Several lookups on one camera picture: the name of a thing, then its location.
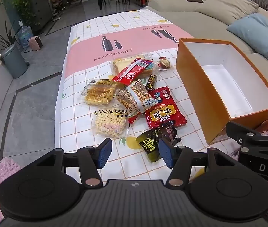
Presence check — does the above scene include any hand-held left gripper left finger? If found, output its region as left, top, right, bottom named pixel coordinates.
left=36, top=138, right=113, bottom=187

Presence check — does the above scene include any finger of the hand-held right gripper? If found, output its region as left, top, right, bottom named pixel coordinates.
left=225, top=120, right=268, bottom=147

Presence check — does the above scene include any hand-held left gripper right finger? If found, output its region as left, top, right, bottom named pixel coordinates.
left=158, top=138, right=237, bottom=187

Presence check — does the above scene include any dark green snack packet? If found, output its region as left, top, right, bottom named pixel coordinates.
left=136, top=131, right=163, bottom=163

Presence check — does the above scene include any dark purple snack packet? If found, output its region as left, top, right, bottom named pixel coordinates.
left=156, top=120, right=182, bottom=147

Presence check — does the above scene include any checkered label puff ball packet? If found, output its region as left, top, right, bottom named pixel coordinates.
left=92, top=107, right=128, bottom=138

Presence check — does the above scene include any red snack bag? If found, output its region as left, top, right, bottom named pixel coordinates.
left=145, top=86, right=188, bottom=129

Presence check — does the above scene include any small red packet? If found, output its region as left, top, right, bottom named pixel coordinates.
left=127, top=112, right=146, bottom=125

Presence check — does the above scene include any yellow noodle snack packet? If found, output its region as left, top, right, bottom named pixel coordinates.
left=80, top=79, right=119, bottom=106

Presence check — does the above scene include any clear nut packet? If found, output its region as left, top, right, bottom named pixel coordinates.
left=114, top=80, right=158, bottom=119

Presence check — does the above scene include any orange cardboard box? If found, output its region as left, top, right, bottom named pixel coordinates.
left=176, top=38, right=268, bottom=145

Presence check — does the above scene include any small black snack can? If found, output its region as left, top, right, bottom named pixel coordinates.
left=145, top=74, right=157, bottom=91

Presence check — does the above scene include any long red wafer packet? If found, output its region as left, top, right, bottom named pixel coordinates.
left=111, top=60, right=150, bottom=86

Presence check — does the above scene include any round brown snack packet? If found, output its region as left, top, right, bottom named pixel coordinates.
left=158, top=56, right=171, bottom=70

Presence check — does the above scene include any clear sliced bread packet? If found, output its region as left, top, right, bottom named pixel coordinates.
left=110, top=53, right=155, bottom=78

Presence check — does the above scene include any blue cushion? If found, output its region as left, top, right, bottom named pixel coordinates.
left=226, top=13, right=268, bottom=70

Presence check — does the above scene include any pink and white printed tablecloth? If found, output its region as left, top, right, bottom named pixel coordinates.
left=55, top=8, right=243, bottom=180

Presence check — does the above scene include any beige cushion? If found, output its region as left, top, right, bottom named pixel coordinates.
left=194, top=0, right=259, bottom=25

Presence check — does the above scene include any beige sofa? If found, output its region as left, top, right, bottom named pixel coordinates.
left=142, top=0, right=268, bottom=123

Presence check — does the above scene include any grey trash bin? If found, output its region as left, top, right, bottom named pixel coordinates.
left=0, top=43, right=29, bottom=79

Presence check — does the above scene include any pink space heater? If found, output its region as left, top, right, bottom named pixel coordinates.
left=29, top=36, right=43, bottom=52

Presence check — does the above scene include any blue water jug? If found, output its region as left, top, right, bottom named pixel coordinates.
left=16, top=26, right=34, bottom=48

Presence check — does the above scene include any tall leafy floor plant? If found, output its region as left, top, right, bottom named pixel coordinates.
left=0, top=21, right=18, bottom=50

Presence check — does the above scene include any dark drawer cabinet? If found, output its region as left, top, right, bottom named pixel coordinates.
left=28, top=0, right=54, bottom=32

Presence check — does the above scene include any dark shoe rack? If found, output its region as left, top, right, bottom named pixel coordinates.
left=51, top=0, right=68, bottom=17

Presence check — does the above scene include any dark cabinet with plants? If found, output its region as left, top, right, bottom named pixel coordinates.
left=12, top=0, right=44, bottom=26

